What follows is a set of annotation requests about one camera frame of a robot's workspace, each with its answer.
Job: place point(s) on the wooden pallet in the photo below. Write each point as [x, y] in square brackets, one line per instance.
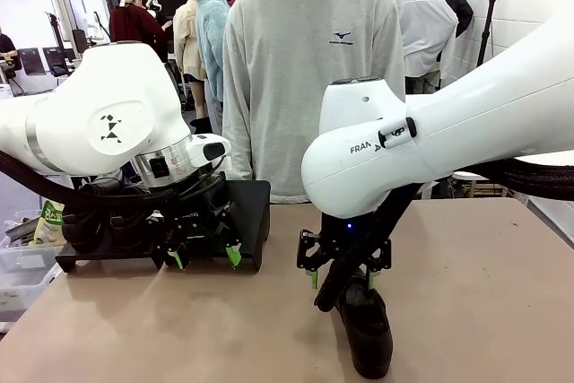
[471, 188]

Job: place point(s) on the seated person in black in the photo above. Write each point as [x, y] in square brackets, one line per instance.
[6, 46]

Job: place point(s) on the mannequin in cream shirt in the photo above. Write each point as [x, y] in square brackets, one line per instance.
[186, 33]

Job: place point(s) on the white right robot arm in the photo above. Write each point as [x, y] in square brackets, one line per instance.
[471, 123]

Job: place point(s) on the mannequin in maroon sweater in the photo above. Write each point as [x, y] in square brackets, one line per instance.
[130, 24]

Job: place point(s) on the green yellow snack bag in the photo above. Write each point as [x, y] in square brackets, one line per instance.
[49, 226]

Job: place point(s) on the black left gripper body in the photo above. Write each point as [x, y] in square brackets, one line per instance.
[197, 221]

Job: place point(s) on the black leather loafer shoe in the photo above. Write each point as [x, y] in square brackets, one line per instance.
[130, 230]
[80, 235]
[367, 338]

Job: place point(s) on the mannequin in white shirt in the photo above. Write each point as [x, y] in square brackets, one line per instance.
[426, 20]

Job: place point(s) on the person wearing white headset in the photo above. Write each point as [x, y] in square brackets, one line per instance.
[154, 4]

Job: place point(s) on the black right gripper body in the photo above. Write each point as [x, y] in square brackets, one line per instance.
[332, 230]

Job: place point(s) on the clear plastic storage bin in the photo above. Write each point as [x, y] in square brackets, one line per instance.
[27, 266]

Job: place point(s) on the person's right forearm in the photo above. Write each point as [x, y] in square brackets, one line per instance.
[237, 141]

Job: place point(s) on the pair of black boots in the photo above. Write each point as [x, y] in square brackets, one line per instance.
[202, 124]

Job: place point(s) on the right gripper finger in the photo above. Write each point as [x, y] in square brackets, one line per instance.
[383, 259]
[307, 253]

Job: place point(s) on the person in grey sweatshirt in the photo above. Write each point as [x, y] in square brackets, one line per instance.
[291, 64]

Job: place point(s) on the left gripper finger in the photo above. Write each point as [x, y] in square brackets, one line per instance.
[233, 255]
[179, 262]

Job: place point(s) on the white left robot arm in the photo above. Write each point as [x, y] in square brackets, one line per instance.
[89, 100]

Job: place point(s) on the black tripod stand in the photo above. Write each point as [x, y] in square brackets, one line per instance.
[489, 28]
[54, 28]

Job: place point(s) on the mannequin in blue fleece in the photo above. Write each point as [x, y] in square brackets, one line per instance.
[213, 33]

